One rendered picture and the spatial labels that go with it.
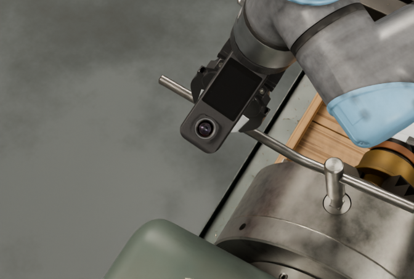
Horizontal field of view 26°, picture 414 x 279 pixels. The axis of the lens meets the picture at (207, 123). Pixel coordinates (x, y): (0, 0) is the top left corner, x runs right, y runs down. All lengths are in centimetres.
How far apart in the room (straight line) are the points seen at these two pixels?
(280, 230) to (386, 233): 13
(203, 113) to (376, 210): 29
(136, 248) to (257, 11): 35
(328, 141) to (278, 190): 41
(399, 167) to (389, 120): 51
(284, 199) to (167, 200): 135
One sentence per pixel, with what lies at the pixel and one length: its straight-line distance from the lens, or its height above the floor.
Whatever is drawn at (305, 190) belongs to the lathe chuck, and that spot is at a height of 122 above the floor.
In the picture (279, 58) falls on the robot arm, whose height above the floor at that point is 151.
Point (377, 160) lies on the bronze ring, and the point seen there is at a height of 112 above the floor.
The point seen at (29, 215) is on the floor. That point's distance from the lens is 248.
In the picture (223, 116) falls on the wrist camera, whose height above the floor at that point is 144.
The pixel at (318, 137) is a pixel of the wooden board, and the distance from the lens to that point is 154.
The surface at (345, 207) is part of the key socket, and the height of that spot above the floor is 124.
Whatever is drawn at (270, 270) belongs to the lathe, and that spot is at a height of 117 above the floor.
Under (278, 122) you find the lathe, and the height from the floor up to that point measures 54.
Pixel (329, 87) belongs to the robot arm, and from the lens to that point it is 77.
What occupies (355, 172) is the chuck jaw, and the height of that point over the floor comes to 110.
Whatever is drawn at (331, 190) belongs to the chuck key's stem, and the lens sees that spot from 105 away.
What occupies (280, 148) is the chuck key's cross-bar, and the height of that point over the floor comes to 130.
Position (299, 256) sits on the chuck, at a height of 123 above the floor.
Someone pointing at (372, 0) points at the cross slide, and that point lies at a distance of 160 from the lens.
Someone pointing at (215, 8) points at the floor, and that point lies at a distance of 279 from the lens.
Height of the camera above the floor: 222
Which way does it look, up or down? 60 degrees down
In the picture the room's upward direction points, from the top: straight up
